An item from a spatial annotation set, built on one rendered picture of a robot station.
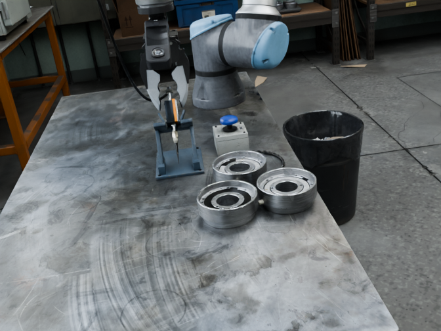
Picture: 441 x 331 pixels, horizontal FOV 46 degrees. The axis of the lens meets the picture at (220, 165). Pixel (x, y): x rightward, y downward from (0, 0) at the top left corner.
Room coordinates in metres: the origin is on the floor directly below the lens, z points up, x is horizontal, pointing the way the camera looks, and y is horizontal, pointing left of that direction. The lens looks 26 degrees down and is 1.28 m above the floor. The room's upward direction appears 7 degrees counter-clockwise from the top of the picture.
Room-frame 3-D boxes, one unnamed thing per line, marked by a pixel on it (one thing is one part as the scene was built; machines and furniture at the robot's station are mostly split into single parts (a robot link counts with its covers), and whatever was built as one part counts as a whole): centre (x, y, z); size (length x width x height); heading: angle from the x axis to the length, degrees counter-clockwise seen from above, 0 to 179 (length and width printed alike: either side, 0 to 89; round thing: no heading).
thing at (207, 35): (1.41, -0.02, 0.97); 0.13 x 0.12 x 0.14; 51
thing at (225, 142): (1.08, -0.03, 0.82); 0.08 x 0.07 x 0.05; 4
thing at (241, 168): (0.91, -0.04, 0.82); 0.10 x 0.10 x 0.04
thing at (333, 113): (2.04, -0.45, 0.21); 0.34 x 0.34 x 0.43
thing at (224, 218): (0.79, -0.01, 0.82); 0.10 x 0.10 x 0.04
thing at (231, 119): (1.07, -0.03, 0.85); 0.04 x 0.04 x 0.05
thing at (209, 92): (1.42, -0.02, 0.85); 0.15 x 0.15 x 0.10
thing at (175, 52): (1.08, 0.09, 1.07); 0.09 x 0.08 x 0.12; 2
